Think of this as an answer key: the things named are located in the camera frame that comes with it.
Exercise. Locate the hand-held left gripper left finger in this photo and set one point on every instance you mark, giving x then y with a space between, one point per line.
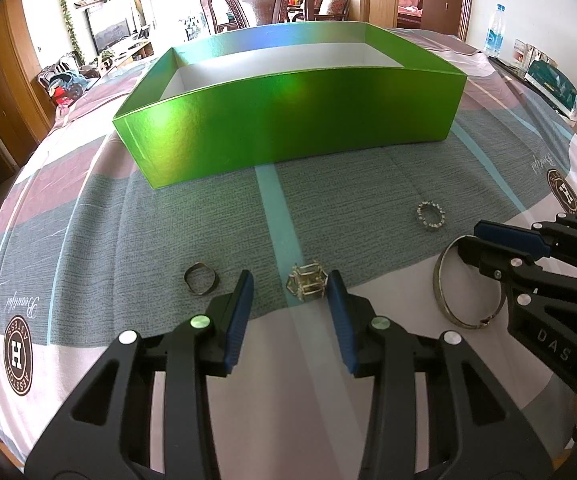
236 325

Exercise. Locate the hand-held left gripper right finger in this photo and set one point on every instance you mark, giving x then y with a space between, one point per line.
342 325

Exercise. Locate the silver bangle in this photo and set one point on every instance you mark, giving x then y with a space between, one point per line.
438 285

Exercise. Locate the green cardboard box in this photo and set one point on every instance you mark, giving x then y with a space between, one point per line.
293 125

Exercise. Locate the printed checked tablecloth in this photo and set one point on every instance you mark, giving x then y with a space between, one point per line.
118 240

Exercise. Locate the green and white bag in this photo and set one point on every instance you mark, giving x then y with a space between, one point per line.
553 85

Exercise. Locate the small cartons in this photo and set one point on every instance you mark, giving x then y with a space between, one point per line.
526 52

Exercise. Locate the clear water bottle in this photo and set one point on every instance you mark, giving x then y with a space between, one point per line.
494 35

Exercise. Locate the bed with pink cover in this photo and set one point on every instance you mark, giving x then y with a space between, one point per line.
411 10

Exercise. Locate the wooden television cabinet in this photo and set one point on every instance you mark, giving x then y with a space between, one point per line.
133 52

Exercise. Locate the armchair with clothes pile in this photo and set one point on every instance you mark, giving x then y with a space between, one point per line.
68 85

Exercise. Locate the wooden sofa with cushions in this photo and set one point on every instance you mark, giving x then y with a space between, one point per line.
333 5

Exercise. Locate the flat screen television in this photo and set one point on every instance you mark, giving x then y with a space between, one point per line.
111 30

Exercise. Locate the ivy garland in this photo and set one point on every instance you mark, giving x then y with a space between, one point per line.
68 15

